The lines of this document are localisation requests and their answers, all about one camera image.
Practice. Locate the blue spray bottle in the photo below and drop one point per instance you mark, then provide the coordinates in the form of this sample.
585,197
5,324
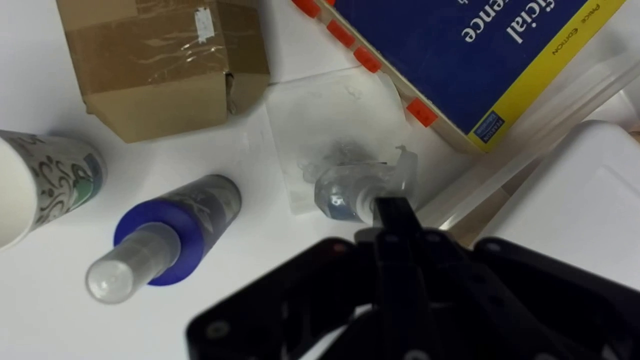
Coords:
163,241

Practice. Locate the blue and yellow textbook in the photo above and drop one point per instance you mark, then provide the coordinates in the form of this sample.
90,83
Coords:
467,69

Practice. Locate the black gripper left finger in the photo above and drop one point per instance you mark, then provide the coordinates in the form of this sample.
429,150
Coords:
288,310

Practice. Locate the white plastic tray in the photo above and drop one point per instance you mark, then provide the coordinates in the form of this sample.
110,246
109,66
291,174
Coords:
582,204

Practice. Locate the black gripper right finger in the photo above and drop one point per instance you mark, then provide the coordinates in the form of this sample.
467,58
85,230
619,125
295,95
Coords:
496,300

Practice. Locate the brown cardboard box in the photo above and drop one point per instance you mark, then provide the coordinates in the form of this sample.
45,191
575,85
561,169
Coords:
153,69

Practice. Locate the patterned paper cup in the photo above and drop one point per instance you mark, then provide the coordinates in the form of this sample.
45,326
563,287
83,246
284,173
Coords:
45,178

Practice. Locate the clear pump bottle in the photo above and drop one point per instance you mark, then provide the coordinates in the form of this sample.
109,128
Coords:
348,191

